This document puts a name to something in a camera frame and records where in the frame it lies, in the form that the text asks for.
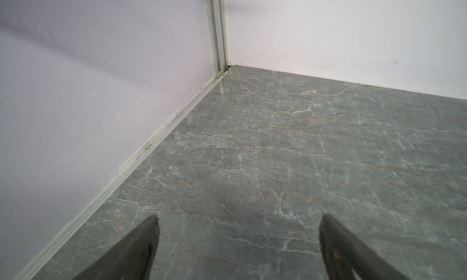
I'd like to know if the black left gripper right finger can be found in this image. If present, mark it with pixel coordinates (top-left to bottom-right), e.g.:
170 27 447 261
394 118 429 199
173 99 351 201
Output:
319 214 407 280

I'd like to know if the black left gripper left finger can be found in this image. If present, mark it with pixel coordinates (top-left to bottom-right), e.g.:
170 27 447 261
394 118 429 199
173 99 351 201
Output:
74 215 160 280

